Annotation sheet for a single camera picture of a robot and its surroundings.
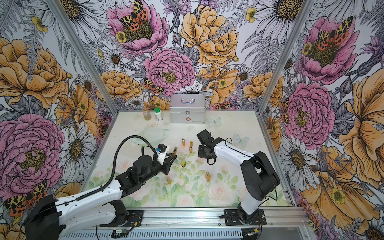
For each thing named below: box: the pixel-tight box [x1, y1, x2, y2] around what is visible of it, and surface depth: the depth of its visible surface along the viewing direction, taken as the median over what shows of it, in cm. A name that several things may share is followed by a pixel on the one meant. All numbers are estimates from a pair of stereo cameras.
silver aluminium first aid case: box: [170, 93, 206, 124], surface depth 111 cm
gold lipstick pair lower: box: [205, 171, 211, 183], surface depth 85 cm
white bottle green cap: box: [154, 107, 163, 122], surface depth 114 cm
